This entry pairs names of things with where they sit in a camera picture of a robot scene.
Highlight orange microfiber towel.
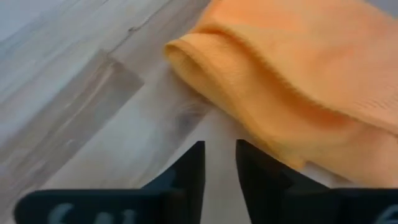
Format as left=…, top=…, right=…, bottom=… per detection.
left=164, top=0, right=398, bottom=189

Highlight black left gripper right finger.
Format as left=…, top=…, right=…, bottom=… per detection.
left=235, top=139, right=398, bottom=224

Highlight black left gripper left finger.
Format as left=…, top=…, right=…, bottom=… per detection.
left=14, top=140, right=206, bottom=224

